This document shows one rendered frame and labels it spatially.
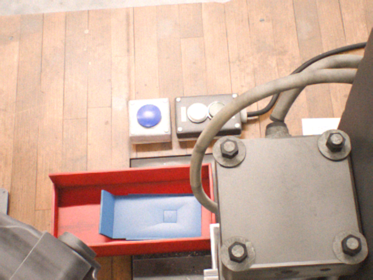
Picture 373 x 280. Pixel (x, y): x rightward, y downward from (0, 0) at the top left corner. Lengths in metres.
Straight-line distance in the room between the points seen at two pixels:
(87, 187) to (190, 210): 0.17
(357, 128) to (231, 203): 0.09
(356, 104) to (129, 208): 0.69
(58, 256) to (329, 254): 0.35
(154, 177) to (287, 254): 0.66
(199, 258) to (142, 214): 0.11
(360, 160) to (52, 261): 0.38
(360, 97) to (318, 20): 0.83
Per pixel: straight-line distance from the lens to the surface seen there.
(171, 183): 1.11
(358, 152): 0.45
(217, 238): 0.83
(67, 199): 1.12
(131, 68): 1.21
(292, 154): 0.47
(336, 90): 1.20
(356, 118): 0.45
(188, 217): 1.08
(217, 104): 1.12
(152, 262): 1.08
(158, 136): 1.12
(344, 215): 0.46
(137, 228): 1.08
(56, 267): 0.72
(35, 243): 0.72
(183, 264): 1.07
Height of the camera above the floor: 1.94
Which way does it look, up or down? 65 degrees down
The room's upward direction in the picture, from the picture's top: 6 degrees counter-clockwise
